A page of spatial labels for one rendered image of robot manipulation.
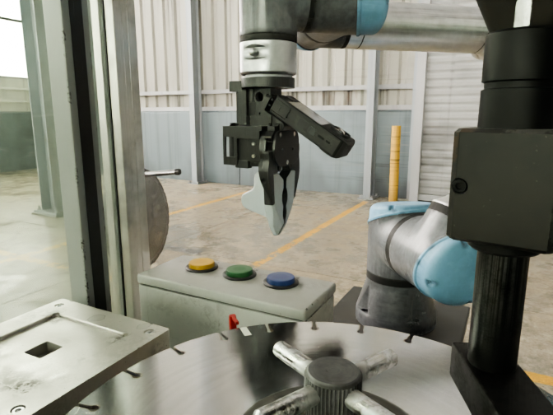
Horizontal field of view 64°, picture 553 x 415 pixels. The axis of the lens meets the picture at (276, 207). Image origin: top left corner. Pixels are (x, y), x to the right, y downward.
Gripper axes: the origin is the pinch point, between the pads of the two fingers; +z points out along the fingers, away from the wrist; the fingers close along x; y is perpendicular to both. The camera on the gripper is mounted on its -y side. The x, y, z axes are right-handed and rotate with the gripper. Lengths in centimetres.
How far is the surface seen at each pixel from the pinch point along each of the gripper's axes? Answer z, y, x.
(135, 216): 0.4, 23.7, 4.2
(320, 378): -2.3, -20.8, 34.5
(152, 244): 28, 78, -53
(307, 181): 84, 255, -559
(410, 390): 3.0, -23.4, 25.1
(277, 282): 7.4, -0.5, 2.0
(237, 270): 7.3, 6.8, 1.1
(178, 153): 51, 503, -554
